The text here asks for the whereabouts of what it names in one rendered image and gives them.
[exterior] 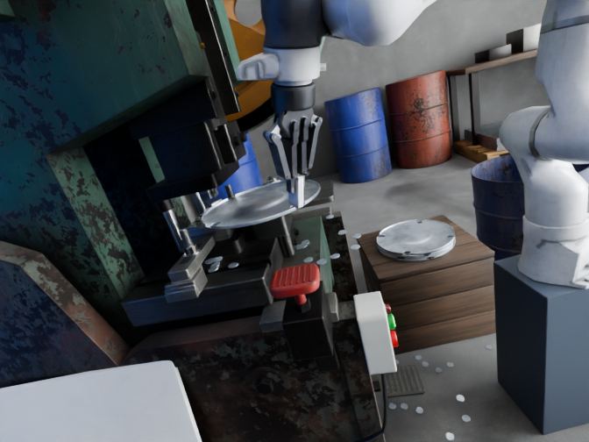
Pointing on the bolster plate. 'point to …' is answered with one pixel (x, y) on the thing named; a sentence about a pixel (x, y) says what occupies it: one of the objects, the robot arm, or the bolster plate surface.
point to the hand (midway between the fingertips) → (295, 189)
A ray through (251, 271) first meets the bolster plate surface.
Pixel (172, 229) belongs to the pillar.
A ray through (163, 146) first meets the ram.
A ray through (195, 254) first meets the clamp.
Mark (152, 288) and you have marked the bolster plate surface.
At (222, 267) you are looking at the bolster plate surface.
